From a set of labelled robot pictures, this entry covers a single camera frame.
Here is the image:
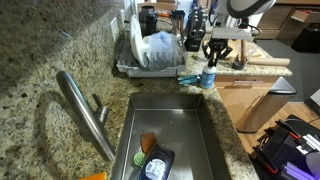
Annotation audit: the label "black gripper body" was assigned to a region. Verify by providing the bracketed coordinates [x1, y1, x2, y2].
[208, 38, 230, 53]

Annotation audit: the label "blue label soap pump bottle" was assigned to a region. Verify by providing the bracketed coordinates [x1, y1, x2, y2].
[200, 63, 217, 90]

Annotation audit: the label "wooden spoon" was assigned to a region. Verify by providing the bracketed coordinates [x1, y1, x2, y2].
[240, 39, 248, 64]

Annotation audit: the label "clear plastic cup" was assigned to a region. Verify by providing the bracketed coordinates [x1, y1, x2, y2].
[232, 41, 258, 71]

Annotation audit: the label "black knife block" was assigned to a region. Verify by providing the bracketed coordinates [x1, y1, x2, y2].
[184, 13, 208, 53]

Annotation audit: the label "thick wooden cutting board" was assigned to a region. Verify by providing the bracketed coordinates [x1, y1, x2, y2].
[229, 38, 268, 60]

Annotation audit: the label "wooden rolling pin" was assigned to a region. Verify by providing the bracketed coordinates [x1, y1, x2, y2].
[248, 57, 291, 67]

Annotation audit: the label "dark wooden utensil bundle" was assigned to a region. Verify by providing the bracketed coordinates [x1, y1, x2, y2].
[170, 9, 186, 38]

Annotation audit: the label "clear plastic container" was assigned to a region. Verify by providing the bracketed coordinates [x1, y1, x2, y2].
[143, 31, 182, 70]

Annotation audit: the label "grey dish rack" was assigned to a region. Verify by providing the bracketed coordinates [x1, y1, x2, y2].
[114, 39, 188, 79]

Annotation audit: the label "grey lid trash bin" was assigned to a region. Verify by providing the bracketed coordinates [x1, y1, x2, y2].
[235, 76, 298, 134]

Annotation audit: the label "black jar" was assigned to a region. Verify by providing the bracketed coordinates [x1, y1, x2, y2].
[138, 4, 160, 36]

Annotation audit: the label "wooden drawer cabinet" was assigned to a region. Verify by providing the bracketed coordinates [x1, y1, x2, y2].
[256, 0, 320, 42]

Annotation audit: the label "white plate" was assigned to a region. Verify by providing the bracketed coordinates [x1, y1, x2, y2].
[129, 14, 150, 68]

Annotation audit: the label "black bin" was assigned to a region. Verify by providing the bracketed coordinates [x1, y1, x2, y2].
[291, 23, 320, 54]

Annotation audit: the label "stainless steel sink basin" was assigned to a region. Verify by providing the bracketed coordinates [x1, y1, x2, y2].
[111, 93, 232, 180]

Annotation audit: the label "black orange clamp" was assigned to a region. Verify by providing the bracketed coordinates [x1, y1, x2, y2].
[275, 119, 302, 140]
[251, 146, 280, 175]

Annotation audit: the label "brown scrub pad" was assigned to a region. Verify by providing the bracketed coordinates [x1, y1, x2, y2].
[140, 131, 158, 155]

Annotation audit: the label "black labelled tray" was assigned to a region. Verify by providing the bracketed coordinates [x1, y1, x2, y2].
[137, 143, 176, 180]

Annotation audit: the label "silver aluminium rails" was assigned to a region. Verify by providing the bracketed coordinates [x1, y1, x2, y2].
[301, 133, 320, 152]

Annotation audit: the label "green scrubber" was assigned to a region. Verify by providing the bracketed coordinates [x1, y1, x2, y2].
[132, 151, 148, 168]

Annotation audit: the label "steel gooseneck faucet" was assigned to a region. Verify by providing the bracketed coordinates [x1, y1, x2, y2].
[55, 69, 117, 163]

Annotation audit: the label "orange sponge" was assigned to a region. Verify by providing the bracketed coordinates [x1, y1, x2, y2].
[78, 171, 108, 180]

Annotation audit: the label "steel drawer handle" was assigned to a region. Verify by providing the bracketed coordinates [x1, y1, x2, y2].
[233, 79, 265, 85]

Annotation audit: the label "white wall outlet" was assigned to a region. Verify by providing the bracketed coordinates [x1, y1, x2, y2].
[110, 17, 120, 42]

